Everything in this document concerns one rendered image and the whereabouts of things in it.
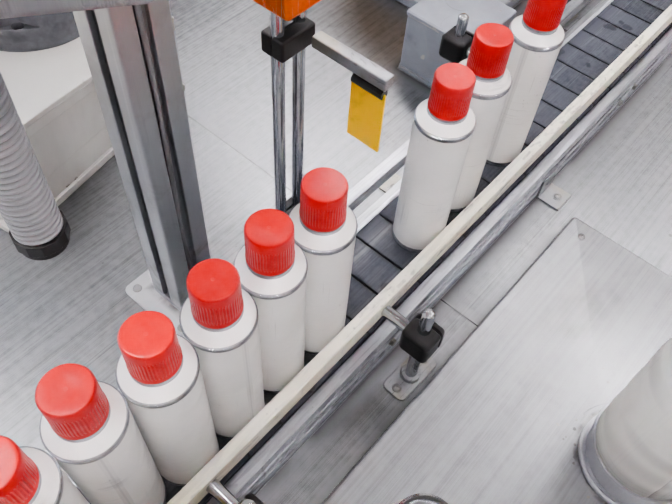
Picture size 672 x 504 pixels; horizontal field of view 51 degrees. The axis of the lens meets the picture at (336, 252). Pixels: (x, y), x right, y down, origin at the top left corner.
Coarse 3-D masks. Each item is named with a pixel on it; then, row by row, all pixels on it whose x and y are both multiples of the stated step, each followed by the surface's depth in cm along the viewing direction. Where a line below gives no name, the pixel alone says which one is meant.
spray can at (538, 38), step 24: (528, 0) 64; (552, 0) 62; (528, 24) 65; (552, 24) 64; (528, 48) 65; (552, 48) 65; (528, 72) 67; (528, 96) 70; (504, 120) 73; (528, 120) 73; (504, 144) 75
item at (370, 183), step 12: (576, 0) 83; (588, 0) 84; (564, 12) 81; (576, 12) 83; (408, 144) 68; (396, 156) 67; (384, 168) 66; (396, 168) 67; (372, 180) 65; (384, 180) 66; (348, 192) 64; (360, 192) 64; (372, 192) 66; (348, 204) 63
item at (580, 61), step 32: (640, 0) 97; (608, 32) 93; (640, 32) 93; (576, 64) 89; (608, 64) 89; (544, 96) 85; (576, 96) 85; (544, 128) 82; (480, 192) 76; (384, 224) 72; (448, 224) 73; (384, 256) 70; (352, 288) 68; (416, 288) 71; (384, 320) 69; (352, 352) 64; (320, 384) 62; (288, 416) 60; (256, 448) 58; (224, 480) 57
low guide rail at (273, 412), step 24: (456, 240) 70; (408, 264) 66; (432, 264) 68; (384, 288) 64; (408, 288) 66; (360, 312) 62; (336, 336) 61; (360, 336) 63; (312, 360) 59; (336, 360) 61; (288, 384) 58; (312, 384) 60; (264, 408) 57; (288, 408) 58; (240, 432) 55; (264, 432) 57; (216, 456) 54; (240, 456) 56; (192, 480) 53
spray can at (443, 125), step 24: (456, 72) 56; (432, 96) 56; (456, 96) 55; (432, 120) 58; (456, 120) 57; (432, 144) 58; (456, 144) 58; (408, 168) 63; (432, 168) 61; (456, 168) 61; (408, 192) 65; (432, 192) 63; (408, 216) 67; (432, 216) 66; (408, 240) 69; (432, 240) 69
